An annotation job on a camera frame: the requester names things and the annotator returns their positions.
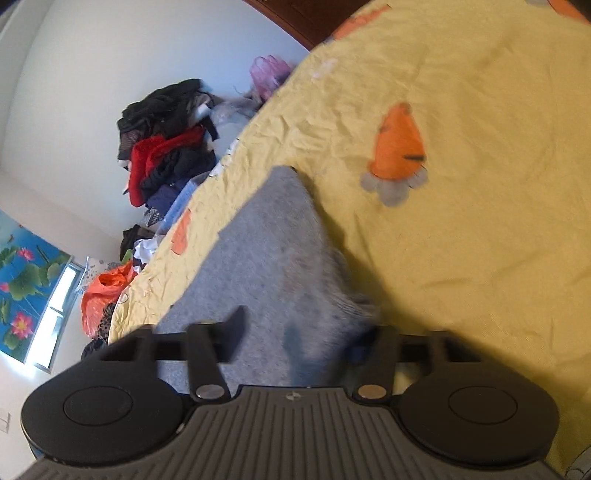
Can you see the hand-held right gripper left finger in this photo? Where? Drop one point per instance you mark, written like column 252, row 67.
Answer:
column 203, row 355

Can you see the pile of dark clothes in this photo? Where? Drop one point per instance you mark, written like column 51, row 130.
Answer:
column 171, row 106

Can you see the white crumpled cloth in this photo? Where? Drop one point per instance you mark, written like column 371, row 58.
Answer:
column 145, row 251

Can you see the white floral pillow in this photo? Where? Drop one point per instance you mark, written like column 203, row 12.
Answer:
column 99, row 267

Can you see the clear plastic bag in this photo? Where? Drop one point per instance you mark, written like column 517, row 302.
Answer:
column 233, row 113

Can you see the orange plastic bag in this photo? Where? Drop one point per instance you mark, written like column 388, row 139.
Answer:
column 104, row 290

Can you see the pink plastic bag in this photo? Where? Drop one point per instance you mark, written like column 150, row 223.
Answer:
column 268, row 74

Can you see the dark floral cloth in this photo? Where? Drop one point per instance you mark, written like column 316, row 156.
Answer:
column 93, row 348

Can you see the yellow printed bed sheet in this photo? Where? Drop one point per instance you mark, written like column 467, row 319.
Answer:
column 461, row 254

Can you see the lotus print wall poster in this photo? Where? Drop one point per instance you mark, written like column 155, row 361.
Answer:
column 25, row 286

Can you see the leopard print cloth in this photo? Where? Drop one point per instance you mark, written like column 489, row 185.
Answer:
column 106, row 321

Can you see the red garment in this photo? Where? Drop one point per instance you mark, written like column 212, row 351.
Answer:
column 152, row 154

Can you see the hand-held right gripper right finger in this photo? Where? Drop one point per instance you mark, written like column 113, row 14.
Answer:
column 381, row 355

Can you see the light blue towel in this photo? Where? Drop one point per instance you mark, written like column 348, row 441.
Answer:
column 180, row 205

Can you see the brown wooden door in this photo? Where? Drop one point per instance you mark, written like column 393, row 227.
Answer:
column 304, row 18

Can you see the dark brown cloth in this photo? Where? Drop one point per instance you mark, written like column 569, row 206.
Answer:
column 131, row 240

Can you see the grey sweater with navy sleeves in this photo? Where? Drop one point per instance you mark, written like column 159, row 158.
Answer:
column 272, row 258

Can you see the window with grey frame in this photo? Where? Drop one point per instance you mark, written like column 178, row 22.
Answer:
column 57, row 314

